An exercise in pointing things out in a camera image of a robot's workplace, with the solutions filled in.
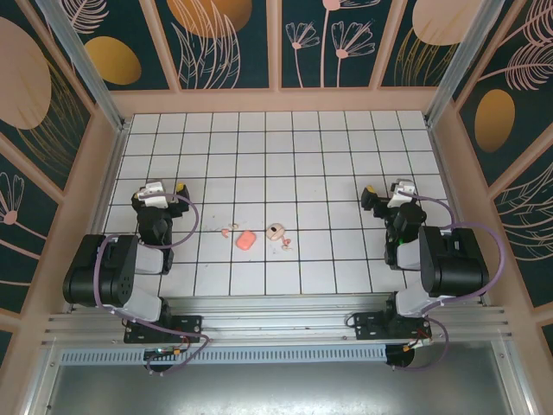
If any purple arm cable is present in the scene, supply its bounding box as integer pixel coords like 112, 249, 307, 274
92, 192, 213, 377
388, 193, 506, 373

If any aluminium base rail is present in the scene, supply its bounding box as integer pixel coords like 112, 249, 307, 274
41, 293, 515, 347

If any grey metal sheet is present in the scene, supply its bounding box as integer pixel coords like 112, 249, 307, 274
25, 362, 532, 415

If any slotted grey cable duct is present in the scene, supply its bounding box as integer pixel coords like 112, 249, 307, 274
58, 345, 388, 364

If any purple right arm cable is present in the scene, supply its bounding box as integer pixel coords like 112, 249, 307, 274
388, 193, 506, 373

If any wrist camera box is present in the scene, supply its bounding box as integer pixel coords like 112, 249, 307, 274
137, 181, 170, 208
387, 179, 416, 209

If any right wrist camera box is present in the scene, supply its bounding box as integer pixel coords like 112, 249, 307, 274
387, 179, 416, 209

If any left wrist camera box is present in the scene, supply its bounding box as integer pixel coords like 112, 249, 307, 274
137, 181, 170, 208

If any aluminium corner post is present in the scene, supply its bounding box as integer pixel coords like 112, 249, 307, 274
425, 0, 518, 125
47, 0, 130, 131

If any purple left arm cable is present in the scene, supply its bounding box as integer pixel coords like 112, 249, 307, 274
92, 192, 213, 377

